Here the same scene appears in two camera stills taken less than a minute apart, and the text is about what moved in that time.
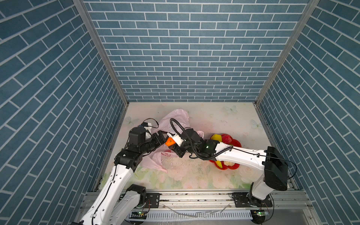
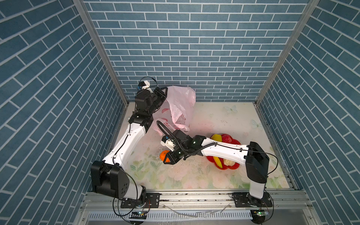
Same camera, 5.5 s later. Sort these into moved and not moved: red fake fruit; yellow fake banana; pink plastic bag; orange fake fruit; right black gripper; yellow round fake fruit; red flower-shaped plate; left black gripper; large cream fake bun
Moved: pink plastic bag; left black gripper; orange fake fruit
Not moved: red fake fruit; large cream fake bun; yellow round fake fruit; red flower-shaped plate; right black gripper; yellow fake banana
